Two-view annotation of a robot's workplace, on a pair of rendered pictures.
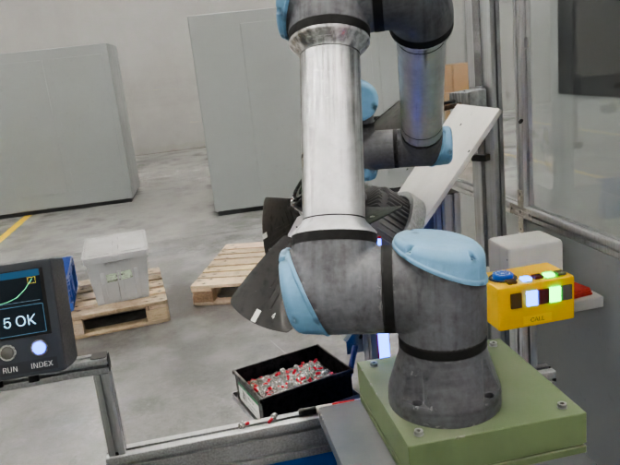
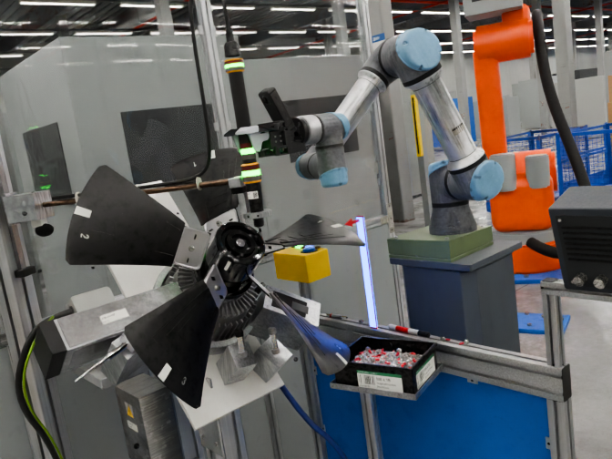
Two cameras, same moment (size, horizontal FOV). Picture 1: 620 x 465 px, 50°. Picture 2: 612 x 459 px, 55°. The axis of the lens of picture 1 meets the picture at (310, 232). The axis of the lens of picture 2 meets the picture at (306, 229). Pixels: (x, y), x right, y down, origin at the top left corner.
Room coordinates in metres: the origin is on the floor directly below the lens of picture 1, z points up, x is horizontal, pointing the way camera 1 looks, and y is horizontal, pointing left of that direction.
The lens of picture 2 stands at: (2.19, 1.18, 1.45)
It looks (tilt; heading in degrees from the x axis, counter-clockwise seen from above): 10 degrees down; 239
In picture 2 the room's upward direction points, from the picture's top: 8 degrees counter-clockwise
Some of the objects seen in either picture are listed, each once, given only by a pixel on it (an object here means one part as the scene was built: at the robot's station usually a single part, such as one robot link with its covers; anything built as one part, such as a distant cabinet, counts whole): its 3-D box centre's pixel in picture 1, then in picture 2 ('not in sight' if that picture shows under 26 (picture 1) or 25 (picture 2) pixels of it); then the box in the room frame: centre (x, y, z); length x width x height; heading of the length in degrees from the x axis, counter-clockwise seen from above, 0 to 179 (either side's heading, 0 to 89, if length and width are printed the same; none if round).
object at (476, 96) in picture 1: (469, 102); (26, 207); (2.00, -0.51, 1.35); 0.10 x 0.07 x 0.09; 134
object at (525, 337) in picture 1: (525, 344); (306, 295); (1.25, -0.41, 0.92); 0.03 x 0.03 x 0.12; 9
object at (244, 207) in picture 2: not in sight; (250, 196); (1.57, -0.07, 1.31); 0.09 x 0.07 x 0.10; 134
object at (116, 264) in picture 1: (119, 266); not in sight; (4.34, 1.30, 0.31); 0.60 x 0.42 x 0.33; 15
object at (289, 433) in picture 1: (342, 425); (405, 346); (1.19, -0.02, 0.82); 0.90 x 0.04 x 0.08; 99
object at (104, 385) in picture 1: (108, 404); (553, 322); (1.12, 0.40, 0.96); 0.03 x 0.03 x 0.20; 9
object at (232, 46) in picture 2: not in sight; (244, 130); (1.56, -0.06, 1.47); 0.04 x 0.04 x 0.46
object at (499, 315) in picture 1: (524, 298); (301, 265); (1.25, -0.41, 1.02); 0.16 x 0.10 x 0.11; 99
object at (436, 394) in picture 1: (443, 365); (451, 215); (0.82, -0.16, 1.11); 0.15 x 0.15 x 0.10
